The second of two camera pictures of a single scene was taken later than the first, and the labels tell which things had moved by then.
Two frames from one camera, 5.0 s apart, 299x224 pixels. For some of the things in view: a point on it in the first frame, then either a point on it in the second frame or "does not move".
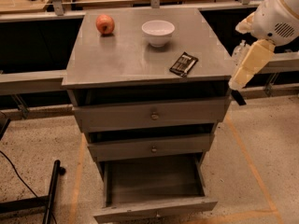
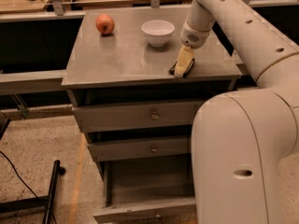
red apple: x=105 y=23 does not move
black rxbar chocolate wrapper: x=183 y=64 does not move
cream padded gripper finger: x=257 y=55 to x=185 y=58
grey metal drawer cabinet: x=149 y=87 does not move
